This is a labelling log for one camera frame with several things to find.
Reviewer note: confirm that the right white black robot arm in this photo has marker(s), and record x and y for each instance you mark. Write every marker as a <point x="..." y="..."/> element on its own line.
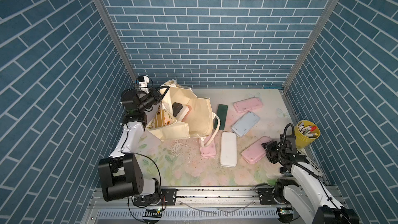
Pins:
<point x="305" y="192"/>

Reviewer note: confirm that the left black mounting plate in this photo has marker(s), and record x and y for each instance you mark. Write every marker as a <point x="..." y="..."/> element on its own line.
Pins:
<point x="165" y="196"/>

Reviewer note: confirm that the black case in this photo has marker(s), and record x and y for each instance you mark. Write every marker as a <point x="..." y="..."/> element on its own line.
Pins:
<point x="176" y="107"/>

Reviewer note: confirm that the light blue case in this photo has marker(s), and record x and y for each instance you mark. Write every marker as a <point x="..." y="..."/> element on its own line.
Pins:
<point x="245" y="124"/>

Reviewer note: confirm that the pink pencil case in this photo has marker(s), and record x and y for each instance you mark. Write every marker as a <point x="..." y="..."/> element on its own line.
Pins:
<point x="249" y="104"/>

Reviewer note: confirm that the cream canvas tote bag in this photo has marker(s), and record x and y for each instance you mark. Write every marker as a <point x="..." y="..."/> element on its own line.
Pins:
<point x="198" y="124"/>

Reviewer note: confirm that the yellow pen holder cup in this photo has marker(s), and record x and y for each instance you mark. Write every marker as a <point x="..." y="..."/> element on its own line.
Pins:
<point x="306" y="132"/>

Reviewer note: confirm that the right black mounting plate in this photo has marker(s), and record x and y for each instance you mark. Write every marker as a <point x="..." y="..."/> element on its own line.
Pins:
<point x="267" y="197"/>

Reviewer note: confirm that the white pencil case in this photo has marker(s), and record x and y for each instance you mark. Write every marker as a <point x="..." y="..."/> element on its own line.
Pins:
<point x="228" y="153"/>

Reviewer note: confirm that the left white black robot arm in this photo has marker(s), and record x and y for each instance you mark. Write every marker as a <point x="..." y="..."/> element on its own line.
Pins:
<point x="120" y="174"/>

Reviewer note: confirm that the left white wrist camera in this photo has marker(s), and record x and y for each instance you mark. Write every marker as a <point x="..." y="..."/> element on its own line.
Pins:
<point x="143" y="84"/>

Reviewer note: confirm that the dark green pencil case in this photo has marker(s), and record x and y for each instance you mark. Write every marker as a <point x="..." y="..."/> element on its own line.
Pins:
<point x="222" y="114"/>

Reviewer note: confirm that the black mounting plate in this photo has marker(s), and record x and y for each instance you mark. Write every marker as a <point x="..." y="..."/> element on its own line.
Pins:
<point x="267" y="197"/>
<point x="165" y="196"/>

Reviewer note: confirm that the aluminium front rail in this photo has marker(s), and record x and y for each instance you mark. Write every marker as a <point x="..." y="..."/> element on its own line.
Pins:
<point x="196" y="205"/>

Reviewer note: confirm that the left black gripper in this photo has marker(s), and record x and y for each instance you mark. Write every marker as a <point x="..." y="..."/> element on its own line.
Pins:
<point x="154" y="96"/>

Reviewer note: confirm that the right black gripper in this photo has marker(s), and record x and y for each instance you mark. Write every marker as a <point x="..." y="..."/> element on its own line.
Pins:
<point x="269" y="145"/>

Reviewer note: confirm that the translucent pink case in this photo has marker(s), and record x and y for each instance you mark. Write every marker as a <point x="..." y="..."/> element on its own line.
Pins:
<point x="187" y="110"/>

